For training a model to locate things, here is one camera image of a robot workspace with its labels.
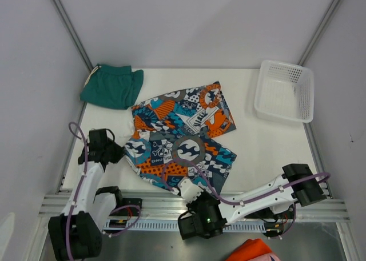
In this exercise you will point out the aluminium frame post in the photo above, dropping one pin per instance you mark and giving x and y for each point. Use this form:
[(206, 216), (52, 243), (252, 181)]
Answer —
[(321, 28), (75, 39)]

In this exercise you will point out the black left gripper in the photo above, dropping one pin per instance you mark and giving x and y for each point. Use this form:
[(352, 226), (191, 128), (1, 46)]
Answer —
[(115, 151)]

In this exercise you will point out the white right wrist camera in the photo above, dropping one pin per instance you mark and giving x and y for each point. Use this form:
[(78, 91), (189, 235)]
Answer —
[(188, 190)]

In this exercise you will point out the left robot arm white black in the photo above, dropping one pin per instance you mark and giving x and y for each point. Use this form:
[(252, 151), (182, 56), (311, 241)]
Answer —
[(76, 233)]

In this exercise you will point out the white plastic mesh basket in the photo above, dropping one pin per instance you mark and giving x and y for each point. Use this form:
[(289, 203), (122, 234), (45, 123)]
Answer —
[(284, 93)]

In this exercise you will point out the left aluminium frame post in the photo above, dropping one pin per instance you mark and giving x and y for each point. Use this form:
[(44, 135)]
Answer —
[(75, 39)]

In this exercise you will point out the patterned blue orange shorts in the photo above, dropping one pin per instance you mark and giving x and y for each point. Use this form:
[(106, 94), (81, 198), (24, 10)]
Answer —
[(174, 137)]

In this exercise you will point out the orange cloth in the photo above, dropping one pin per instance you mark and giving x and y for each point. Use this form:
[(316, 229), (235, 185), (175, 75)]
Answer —
[(250, 249)]

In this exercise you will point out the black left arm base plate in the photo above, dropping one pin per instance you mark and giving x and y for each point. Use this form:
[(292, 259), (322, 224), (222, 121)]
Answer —
[(129, 211)]

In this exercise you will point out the aluminium mounting rail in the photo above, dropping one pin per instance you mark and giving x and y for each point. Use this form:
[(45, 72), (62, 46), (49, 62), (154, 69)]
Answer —
[(166, 206)]

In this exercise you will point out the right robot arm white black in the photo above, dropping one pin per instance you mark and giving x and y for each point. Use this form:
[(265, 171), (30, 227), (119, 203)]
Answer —
[(297, 184)]

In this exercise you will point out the white slotted cable duct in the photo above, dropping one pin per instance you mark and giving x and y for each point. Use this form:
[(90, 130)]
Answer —
[(171, 225)]

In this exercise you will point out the right aluminium frame post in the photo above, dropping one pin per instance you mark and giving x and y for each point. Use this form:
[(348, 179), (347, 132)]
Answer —
[(321, 28)]

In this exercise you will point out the pink cloth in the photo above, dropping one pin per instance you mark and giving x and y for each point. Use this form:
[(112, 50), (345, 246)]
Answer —
[(266, 257)]

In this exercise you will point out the teal green shorts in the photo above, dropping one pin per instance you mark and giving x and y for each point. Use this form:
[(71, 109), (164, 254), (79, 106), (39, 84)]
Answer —
[(112, 87)]

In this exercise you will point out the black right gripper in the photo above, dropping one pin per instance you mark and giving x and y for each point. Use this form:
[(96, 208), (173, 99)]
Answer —
[(201, 200)]

